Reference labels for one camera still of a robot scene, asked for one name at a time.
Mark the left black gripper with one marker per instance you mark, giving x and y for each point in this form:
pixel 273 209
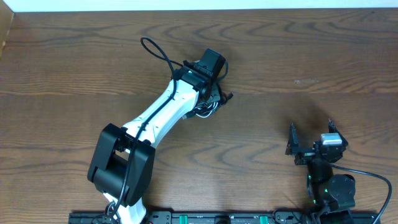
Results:
pixel 216 95

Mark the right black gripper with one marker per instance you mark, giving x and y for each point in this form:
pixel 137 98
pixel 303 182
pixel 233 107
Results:
pixel 305 154

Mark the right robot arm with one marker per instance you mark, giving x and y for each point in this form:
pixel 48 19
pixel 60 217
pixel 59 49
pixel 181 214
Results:
pixel 330 192

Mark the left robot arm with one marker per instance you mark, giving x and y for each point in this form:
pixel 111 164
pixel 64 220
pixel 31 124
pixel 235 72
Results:
pixel 122 164

